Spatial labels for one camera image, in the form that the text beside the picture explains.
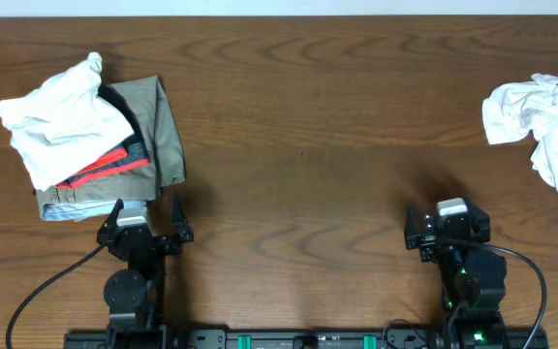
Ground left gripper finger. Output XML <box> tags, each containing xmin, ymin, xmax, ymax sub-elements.
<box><xmin>170</xmin><ymin>193</ymin><xmax>191</xmax><ymax>236</ymax></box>
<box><xmin>97</xmin><ymin>199</ymin><xmax>124</xmax><ymax>238</ymax></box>

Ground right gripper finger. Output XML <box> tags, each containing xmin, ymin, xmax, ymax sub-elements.
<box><xmin>404</xmin><ymin>206</ymin><xmax>421</xmax><ymax>238</ymax></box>
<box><xmin>463</xmin><ymin>197</ymin><xmax>490</xmax><ymax>226</ymax></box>

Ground white printed t-shirt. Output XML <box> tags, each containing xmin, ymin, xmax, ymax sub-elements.
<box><xmin>481</xmin><ymin>73</ymin><xmax>558</xmax><ymax>192</ymax></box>

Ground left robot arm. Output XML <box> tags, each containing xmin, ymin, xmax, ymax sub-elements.
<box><xmin>97</xmin><ymin>197</ymin><xmax>194</xmax><ymax>349</ymax></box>

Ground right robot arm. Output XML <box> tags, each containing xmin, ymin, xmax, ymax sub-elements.
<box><xmin>404</xmin><ymin>198</ymin><xmax>510</xmax><ymax>348</ymax></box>

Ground light blue folded garment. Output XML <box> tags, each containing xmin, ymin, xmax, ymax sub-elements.
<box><xmin>41</xmin><ymin>199</ymin><xmax>148</xmax><ymax>223</ymax></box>

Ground dark red-trimmed folded garment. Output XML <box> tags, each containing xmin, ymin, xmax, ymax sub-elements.
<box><xmin>55</xmin><ymin>84</ymin><xmax>150</xmax><ymax>189</ymax></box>

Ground white folded shirt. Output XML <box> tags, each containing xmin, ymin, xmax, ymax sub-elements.
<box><xmin>0</xmin><ymin>52</ymin><xmax>134</xmax><ymax>190</ymax></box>

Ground olive folded trousers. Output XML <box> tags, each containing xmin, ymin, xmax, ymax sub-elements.
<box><xmin>36</xmin><ymin>77</ymin><xmax>186</xmax><ymax>211</ymax></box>

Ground left black cable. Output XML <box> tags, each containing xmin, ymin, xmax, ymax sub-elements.
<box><xmin>5</xmin><ymin>241</ymin><xmax>109</xmax><ymax>349</ymax></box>

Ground black cable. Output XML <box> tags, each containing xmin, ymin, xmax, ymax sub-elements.
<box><xmin>5</xmin><ymin>241</ymin><xmax>109</xmax><ymax>349</ymax></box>
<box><xmin>436</xmin><ymin>236</ymin><xmax>548</xmax><ymax>349</ymax></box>

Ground right black cable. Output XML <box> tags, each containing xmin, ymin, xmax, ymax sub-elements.
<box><xmin>436</xmin><ymin>236</ymin><xmax>548</xmax><ymax>349</ymax></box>

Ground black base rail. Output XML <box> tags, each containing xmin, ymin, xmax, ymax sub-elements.
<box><xmin>63</xmin><ymin>327</ymin><xmax>550</xmax><ymax>349</ymax></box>

